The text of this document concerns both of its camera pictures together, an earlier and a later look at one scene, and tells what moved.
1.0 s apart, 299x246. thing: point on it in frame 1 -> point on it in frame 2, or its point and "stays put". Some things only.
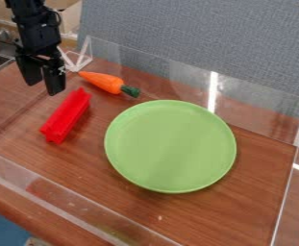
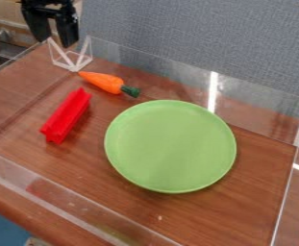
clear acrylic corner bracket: [75, 61] stays put
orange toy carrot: [110, 84] stays put
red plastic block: [67, 117] stays put
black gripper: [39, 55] -> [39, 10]
